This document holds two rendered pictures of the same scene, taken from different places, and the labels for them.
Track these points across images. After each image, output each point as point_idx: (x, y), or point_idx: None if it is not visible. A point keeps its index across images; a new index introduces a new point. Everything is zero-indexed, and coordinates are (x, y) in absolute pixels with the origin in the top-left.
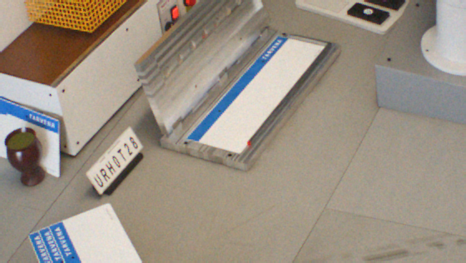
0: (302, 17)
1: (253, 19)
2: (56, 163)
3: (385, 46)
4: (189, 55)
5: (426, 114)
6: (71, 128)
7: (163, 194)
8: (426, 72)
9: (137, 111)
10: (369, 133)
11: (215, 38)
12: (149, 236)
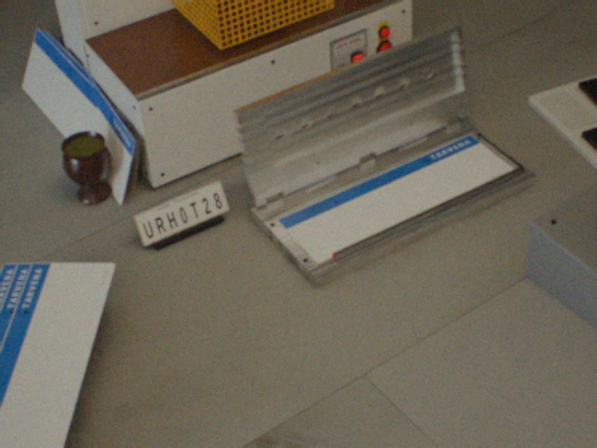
0: (524, 119)
1: (440, 104)
2: (122, 189)
3: (564, 202)
4: (323, 122)
5: (579, 314)
6: (157, 156)
7: (211, 274)
8: (592, 260)
9: None
10: (486, 305)
11: (371, 112)
12: (159, 318)
